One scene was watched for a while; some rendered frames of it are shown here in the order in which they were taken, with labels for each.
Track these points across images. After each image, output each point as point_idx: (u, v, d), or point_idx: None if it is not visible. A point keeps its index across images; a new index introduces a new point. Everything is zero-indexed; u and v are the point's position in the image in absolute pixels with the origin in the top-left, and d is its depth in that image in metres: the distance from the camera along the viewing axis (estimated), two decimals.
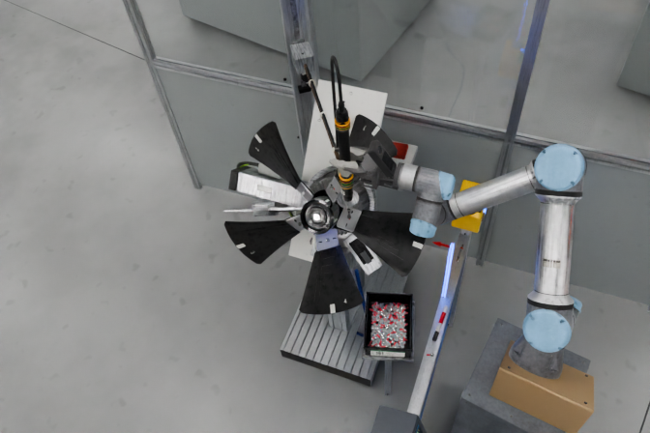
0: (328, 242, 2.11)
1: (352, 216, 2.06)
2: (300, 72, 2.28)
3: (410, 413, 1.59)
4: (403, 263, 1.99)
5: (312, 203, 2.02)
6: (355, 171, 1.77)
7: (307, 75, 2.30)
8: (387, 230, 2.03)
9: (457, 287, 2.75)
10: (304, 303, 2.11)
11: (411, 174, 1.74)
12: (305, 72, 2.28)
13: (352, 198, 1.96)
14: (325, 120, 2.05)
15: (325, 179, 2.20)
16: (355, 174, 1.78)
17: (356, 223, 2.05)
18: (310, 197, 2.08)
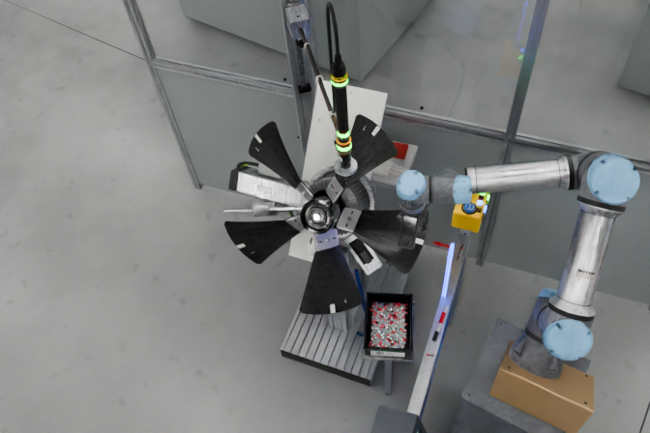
0: (328, 242, 2.11)
1: (352, 216, 2.07)
2: (295, 37, 2.15)
3: (410, 413, 1.59)
4: (404, 260, 1.97)
5: (312, 203, 2.02)
6: (425, 228, 1.82)
7: (302, 41, 2.17)
8: (387, 228, 2.02)
9: (457, 287, 2.75)
10: (304, 303, 2.11)
11: (414, 211, 1.68)
12: (300, 36, 2.15)
13: (350, 165, 1.83)
14: (321, 84, 1.92)
15: (325, 179, 2.20)
16: (427, 225, 1.83)
17: (356, 223, 2.05)
18: (310, 197, 2.08)
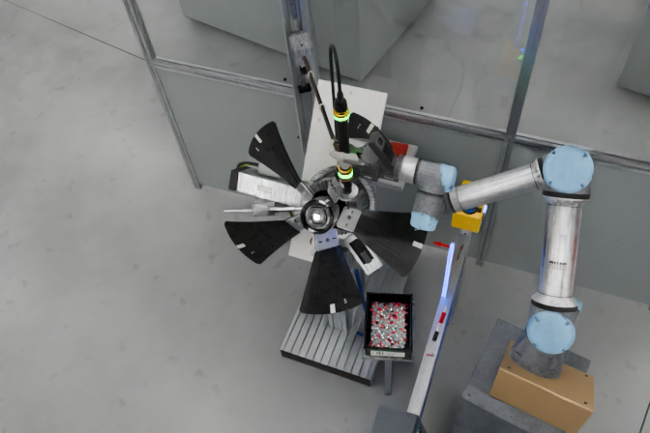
0: (298, 224, 2.13)
1: (330, 241, 2.11)
2: (299, 64, 2.25)
3: (410, 413, 1.59)
4: (311, 305, 2.11)
5: (328, 210, 2.01)
6: (355, 163, 1.74)
7: (305, 68, 2.27)
8: (332, 277, 2.11)
9: (457, 287, 2.75)
10: (232, 224, 2.14)
11: (412, 166, 1.71)
12: (304, 63, 2.25)
13: (351, 190, 1.93)
14: (324, 112, 2.02)
15: (325, 179, 2.20)
16: (355, 166, 1.75)
17: (325, 248, 2.10)
18: (332, 198, 2.06)
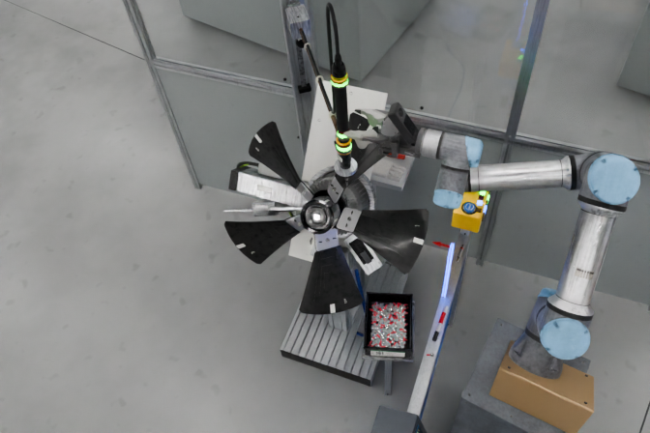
0: (298, 224, 2.13)
1: (330, 241, 2.11)
2: (295, 37, 2.15)
3: (410, 413, 1.59)
4: (311, 305, 2.11)
5: (328, 210, 2.01)
6: (375, 139, 1.62)
7: (302, 41, 2.17)
8: (332, 277, 2.11)
9: (457, 287, 2.75)
10: (232, 224, 2.14)
11: (435, 139, 1.60)
12: (300, 36, 2.15)
13: (350, 165, 1.83)
14: (321, 84, 1.92)
15: (325, 179, 2.20)
16: (375, 142, 1.63)
17: (325, 248, 2.10)
18: (332, 198, 2.06)
